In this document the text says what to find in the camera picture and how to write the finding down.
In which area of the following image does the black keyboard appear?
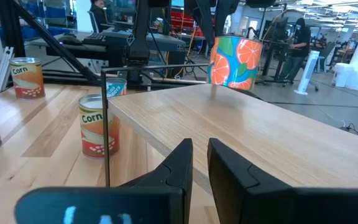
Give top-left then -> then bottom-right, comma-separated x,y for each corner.
82,32 -> 107,44

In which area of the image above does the white waste bin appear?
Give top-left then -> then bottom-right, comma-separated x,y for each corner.
332,62 -> 356,88

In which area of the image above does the black diagonal frame strut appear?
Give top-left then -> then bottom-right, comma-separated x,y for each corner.
0,0 -> 101,83

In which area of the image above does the black standing workstation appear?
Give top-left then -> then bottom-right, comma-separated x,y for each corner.
259,17 -> 291,85

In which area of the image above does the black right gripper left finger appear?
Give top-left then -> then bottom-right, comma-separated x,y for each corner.
14,138 -> 194,224

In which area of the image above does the wooden shelf with black frame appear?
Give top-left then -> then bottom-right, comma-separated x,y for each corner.
100,63 -> 358,196

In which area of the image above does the seated person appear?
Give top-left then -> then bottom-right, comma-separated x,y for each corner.
89,0 -> 110,34

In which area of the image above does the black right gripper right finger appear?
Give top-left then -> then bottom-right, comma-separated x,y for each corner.
206,138 -> 358,224

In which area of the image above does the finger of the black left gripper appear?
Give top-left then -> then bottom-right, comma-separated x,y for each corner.
194,0 -> 216,49
215,0 -> 239,37

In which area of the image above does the office chair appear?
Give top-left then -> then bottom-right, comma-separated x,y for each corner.
87,11 -> 101,34

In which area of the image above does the red storage rack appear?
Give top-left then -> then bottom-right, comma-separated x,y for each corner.
171,11 -> 205,38

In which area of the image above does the corn can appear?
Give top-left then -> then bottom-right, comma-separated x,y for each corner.
78,93 -> 121,160
9,57 -> 46,100

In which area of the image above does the teal sliced carrots can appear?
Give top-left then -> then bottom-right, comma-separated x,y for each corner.
106,77 -> 127,98

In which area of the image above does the orange slice print can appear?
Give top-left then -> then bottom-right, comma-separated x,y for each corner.
206,35 -> 263,91

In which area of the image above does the standing person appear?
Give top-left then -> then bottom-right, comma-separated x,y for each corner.
278,17 -> 312,83

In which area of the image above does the aluminium extrusion bar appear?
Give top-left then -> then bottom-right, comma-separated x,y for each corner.
0,46 -> 14,93

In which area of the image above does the grey office desk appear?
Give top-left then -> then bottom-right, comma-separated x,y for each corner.
25,29 -> 186,53

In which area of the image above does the white tower fan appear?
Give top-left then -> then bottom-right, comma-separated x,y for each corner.
293,50 -> 320,96

